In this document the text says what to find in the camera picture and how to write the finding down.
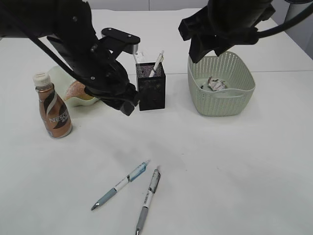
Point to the brown Nescafe coffee bottle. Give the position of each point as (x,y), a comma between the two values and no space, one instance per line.
(53,110)

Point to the paper with brown strip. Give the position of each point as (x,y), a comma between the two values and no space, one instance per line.
(216,84)

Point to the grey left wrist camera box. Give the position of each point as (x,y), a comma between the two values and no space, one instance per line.
(119,41)

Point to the black mesh pen holder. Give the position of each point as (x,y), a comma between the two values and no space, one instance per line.
(151,89)

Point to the clear plastic ruler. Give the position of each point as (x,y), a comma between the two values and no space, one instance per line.
(139,57)

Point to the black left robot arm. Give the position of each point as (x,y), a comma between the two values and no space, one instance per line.
(63,29)

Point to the light blue ballpoint pen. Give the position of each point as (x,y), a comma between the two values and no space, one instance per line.
(127,179)

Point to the pale green wavy glass bowl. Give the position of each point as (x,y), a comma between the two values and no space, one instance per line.
(62,81)

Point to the pale green woven plastic basket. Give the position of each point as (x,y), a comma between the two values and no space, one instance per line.
(228,67)

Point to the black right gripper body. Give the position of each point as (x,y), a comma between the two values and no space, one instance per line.
(231,20)

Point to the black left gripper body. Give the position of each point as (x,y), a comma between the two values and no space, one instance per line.
(95,67)

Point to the golden bread loaf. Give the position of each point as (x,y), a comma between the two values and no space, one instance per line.
(77,90)

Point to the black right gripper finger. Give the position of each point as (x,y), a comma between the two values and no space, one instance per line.
(201,44)
(222,46)

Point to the grey patterned ballpoint pen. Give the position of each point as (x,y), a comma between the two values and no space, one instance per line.
(147,201)

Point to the cream white ballpoint pen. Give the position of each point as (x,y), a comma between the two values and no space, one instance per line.
(157,63)

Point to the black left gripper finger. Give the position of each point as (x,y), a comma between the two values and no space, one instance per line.
(124,105)

